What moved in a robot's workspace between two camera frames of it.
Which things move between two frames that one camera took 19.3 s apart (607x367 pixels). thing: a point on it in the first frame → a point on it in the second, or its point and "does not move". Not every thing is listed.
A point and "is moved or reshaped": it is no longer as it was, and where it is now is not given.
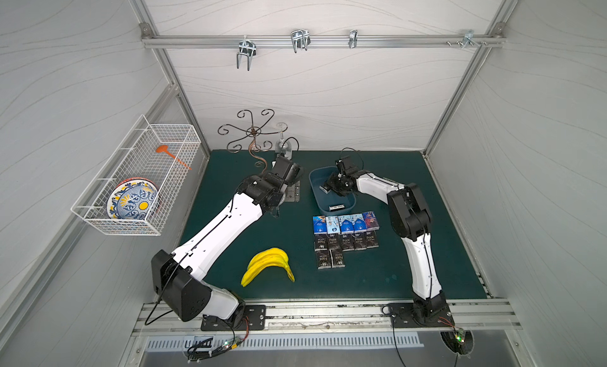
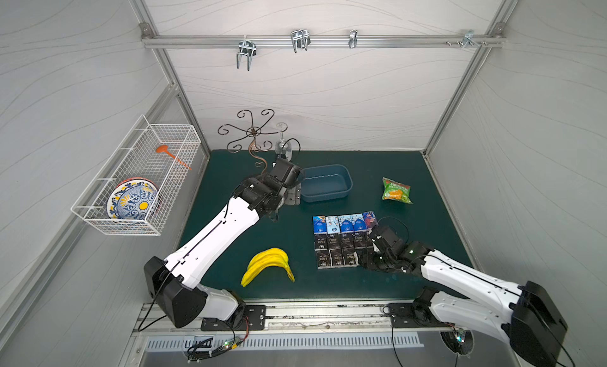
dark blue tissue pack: x=319 y=225 does not move
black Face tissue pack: x=348 y=242 does not move
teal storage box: x=319 y=175 is moved or reshaped
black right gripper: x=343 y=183 → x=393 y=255
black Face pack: x=338 y=259 does not move
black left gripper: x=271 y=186 does not move
